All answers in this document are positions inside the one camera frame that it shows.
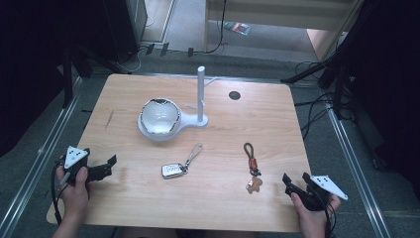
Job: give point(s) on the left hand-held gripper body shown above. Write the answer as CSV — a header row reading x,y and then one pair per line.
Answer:
x,y
74,156

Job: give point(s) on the black table grommet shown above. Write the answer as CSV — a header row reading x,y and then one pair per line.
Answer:
x,y
234,95

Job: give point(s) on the white key stand with tray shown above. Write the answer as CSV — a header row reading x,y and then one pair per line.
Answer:
x,y
200,99

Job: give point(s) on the aluminium floor rail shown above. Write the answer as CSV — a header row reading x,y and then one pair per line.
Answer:
x,y
39,152
356,165

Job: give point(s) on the person's left hand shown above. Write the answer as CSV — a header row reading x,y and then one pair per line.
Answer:
x,y
74,196

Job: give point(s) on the white bowl with silver rim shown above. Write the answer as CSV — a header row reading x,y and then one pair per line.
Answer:
x,y
160,116

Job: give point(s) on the black tripod stand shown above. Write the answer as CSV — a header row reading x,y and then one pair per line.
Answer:
x,y
330,69

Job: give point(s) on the dark cabinet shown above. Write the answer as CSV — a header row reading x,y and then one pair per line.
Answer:
x,y
124,26

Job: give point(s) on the person's right hand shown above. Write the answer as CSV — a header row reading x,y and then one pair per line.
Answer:
x,y
312,219

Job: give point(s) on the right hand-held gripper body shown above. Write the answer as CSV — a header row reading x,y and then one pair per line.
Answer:
x,y
325,183

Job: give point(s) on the light wooden furniture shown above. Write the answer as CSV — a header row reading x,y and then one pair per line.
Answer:
x,y
284,13

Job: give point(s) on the colourful packet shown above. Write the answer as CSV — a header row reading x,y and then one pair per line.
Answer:
x,y
237,27

